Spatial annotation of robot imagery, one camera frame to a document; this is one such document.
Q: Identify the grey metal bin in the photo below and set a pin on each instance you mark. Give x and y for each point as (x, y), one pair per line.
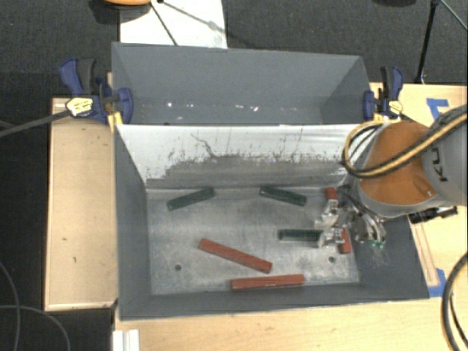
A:
(234, 86)

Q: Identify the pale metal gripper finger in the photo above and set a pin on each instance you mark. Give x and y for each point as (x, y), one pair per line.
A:
(331, 212)
(332, 236)

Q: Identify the dark green flat block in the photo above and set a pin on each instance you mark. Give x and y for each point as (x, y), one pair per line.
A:
(298, 236)
(283, 195)
(191, 198)

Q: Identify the pale wood flat board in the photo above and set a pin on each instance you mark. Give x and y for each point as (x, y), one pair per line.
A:
(80, 210)

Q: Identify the black cylinder on white bracket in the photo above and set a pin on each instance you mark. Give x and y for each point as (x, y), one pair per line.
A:
(431, 213)

